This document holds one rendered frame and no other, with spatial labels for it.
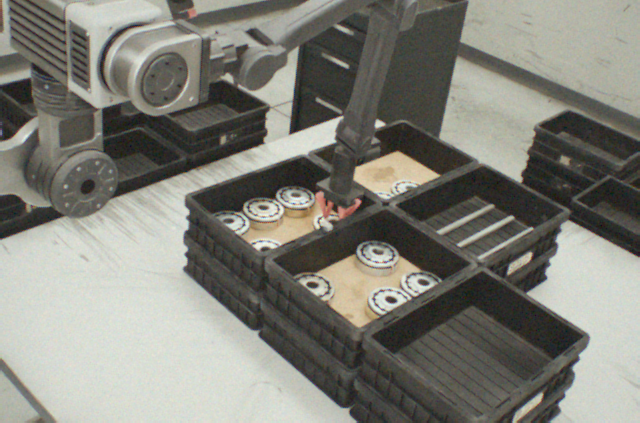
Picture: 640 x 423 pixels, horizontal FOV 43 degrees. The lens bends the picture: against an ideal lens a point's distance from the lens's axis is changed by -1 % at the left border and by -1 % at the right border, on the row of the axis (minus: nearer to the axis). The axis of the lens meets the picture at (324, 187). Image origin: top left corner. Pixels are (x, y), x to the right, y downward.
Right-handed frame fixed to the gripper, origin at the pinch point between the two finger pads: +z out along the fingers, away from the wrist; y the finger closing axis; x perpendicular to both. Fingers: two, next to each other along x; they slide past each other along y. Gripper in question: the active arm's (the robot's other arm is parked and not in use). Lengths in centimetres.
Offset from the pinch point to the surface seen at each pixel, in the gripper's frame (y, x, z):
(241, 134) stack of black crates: 92, -67, 34
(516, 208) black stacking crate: -29, -45, -1
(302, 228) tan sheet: 6.7, 3.6, 4.5
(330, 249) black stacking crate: -7.7, 11.3, -0.1
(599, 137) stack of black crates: -8, -181, 26
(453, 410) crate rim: -57, 39, -3
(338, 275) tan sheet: -11.6, 12.0, 4.9
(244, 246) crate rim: 2.2, 30.7, -4.0
